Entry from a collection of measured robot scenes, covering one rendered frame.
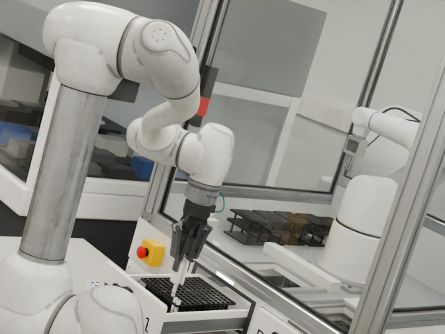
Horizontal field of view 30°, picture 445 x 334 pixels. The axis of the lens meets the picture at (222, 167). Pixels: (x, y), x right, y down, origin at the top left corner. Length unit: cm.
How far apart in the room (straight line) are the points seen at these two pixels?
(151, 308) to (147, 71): 76
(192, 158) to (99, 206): 103
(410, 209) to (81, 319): 83
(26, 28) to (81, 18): 137
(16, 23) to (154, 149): 113
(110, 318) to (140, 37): 57
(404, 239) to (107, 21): 89
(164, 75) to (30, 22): 145
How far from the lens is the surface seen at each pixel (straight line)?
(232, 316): 238
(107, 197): 314
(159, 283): 241
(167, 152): 217
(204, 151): 215
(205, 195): 217
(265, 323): 234
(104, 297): 174
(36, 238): 179
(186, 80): 169
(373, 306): 212
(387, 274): 209
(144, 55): 163
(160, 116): 198
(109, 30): 168
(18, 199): 298
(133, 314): 175
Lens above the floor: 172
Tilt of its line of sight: 11 degrees down
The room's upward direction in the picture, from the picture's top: 17 degrees clockwise
